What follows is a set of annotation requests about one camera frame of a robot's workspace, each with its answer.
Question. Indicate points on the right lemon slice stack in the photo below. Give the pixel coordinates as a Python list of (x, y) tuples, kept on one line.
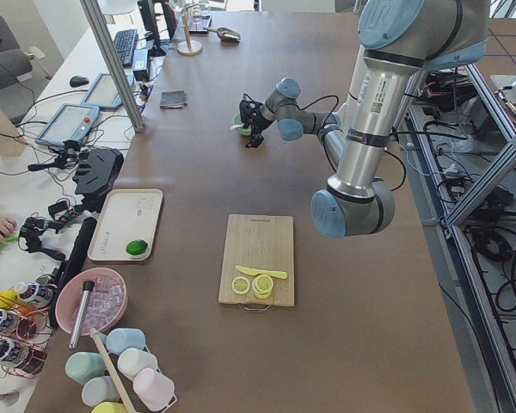
[(262, 286)]

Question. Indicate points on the grey chair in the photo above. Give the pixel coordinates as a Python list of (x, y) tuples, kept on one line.
[(20, 84)]

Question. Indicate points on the near teach pendant tablet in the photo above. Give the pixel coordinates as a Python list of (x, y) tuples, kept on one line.
[(71, 122)]

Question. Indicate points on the black monitor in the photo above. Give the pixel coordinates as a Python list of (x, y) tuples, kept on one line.
[(149, 17)]

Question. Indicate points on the dark grey cloth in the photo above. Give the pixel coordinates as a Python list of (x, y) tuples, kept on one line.
[(173, 99)]

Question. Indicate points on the far teach pendant tablet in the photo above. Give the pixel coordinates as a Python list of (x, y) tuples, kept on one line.
[(103, 93)]

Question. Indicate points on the pink bowl with ice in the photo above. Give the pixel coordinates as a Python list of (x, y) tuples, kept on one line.
[(107, 301)]

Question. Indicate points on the black plastic device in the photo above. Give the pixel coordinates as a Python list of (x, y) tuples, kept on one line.
[(96, 172)]

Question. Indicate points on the metal scoop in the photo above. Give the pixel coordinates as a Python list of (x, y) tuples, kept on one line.
[(225, 34)]

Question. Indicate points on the black computer mouse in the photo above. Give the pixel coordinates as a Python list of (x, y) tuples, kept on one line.
[(78, 81)]

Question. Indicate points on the pale grey cup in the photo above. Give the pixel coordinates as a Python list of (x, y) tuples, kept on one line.
[(98, 390)]

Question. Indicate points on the aluminium frame post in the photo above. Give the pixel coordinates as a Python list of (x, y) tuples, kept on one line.
[(99, 27)]

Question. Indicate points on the metal muddler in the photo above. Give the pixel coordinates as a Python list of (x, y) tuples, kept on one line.
[(77, 328)]

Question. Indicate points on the copper wire bottle rack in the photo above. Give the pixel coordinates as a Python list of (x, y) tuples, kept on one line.
[(24, 335)]

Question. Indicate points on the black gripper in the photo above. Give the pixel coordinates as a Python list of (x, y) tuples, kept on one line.
[(258, 120)]

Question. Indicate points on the teach pendant tablet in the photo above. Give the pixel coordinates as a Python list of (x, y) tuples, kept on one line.
[(71, 122), (103, 93)]

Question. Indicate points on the green lime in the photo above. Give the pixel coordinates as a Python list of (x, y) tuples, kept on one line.
[(136, 247)]

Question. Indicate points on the yellow cup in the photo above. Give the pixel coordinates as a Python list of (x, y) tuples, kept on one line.
[(109, 407)]

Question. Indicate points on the blue cup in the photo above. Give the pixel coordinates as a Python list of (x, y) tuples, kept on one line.
[(120, 339)]

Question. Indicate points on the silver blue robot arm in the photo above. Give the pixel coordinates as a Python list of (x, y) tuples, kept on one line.
[(397, 39)]

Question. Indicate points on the wooden cutting board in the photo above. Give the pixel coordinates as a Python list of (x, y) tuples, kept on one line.
[(262, 242)]

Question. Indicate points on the green ceramic bowl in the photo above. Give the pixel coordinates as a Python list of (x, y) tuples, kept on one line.
[(245, 131)]

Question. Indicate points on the beige tray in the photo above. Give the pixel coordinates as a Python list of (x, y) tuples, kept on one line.
[(127, 214)]

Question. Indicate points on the wooden stand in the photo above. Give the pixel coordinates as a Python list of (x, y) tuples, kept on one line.
[(188, 46)]

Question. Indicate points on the pink cup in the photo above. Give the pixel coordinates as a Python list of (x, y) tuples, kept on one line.
[(154, 389)]

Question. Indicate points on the green cup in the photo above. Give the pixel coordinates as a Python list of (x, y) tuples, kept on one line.
[(84, 366)]

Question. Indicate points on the yellow plastic knife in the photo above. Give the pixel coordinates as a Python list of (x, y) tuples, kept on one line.
[(255, 272)]

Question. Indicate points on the wooden stirrer stick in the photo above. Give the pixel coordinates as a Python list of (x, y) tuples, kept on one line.
[(125, 398)]

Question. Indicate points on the black keyboard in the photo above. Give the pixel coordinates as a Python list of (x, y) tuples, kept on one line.
[(125, 43)]

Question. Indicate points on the left lemon slice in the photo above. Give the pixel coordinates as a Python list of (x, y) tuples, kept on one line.
[(240, 285)]

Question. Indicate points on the white cup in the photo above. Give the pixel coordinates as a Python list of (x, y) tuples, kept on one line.
[(132, 361)]

